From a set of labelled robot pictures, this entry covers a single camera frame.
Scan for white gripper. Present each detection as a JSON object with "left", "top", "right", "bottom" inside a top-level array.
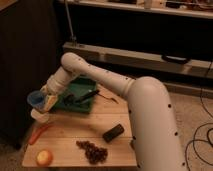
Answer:
[{"left": 40, "top": 84, "right": 58, "bottom": 112}]

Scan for blue cup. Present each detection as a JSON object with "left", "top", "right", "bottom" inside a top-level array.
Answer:
[{"left": 27, "top": 91, "right": 45, "bottom": 110}]

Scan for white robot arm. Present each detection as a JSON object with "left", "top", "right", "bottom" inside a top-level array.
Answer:
[{"left": 41, "top": 53, "right": 187, "bottom": 171}]

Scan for black utensil in tray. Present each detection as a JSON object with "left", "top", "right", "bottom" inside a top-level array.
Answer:
[{"left": 63, "top": 90, "right": 99, "bottom": 105}]

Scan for green tray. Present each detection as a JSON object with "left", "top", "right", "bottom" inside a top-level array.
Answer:
[{"left": 54, "top": 76, "right": 97, "bottom": 113}]

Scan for orange carrot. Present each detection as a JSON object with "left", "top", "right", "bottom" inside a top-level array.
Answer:
[{"left": 28, "top": 124, "right": 52, "bottom": 145}]

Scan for dark fork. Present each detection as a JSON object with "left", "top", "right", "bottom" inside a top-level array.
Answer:
[{"left": 98, "top": 93, "right": 119, "bottom": 104}]

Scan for metal pole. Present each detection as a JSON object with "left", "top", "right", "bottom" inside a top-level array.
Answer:
[{"left": 64, "top": 0, "right": 77, "bottom": 45}]

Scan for yellow apple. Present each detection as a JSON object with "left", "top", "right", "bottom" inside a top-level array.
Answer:
[{"left": 36, "top": 150, "right": 53, "bottom": 166}]

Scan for dark cabinet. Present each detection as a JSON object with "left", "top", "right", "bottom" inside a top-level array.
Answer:
[{"left": 0, "top": 0, "right": 60, "bottom": 149}]

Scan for bunch of dark grapes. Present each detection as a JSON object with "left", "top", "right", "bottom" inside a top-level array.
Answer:
[{"left": 76, "top": 141, "right": 108, "bottom": 164}]

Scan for black rectangular block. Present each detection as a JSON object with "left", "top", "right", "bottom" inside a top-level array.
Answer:
[{"left": 102, "top": 124, "right": 124, "bottom": 143}]

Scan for long metal case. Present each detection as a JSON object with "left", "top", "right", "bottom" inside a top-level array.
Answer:
[{"left": 63, "top": 42, "right": 210, "bottom": 77}]

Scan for wooden shelf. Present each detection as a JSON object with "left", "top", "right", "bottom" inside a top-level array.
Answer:
[{"left": 58, "top": 0, "right": 213, "bottom": 19}]

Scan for black case handle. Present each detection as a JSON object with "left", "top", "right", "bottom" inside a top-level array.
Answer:
[{"left": 161, "top": 55, "right": 191, "bottom": 65}]

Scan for black floor cables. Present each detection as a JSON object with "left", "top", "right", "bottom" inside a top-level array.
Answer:
[{"left": 184, "top": 59, "right": 213, "bottom": 171}]

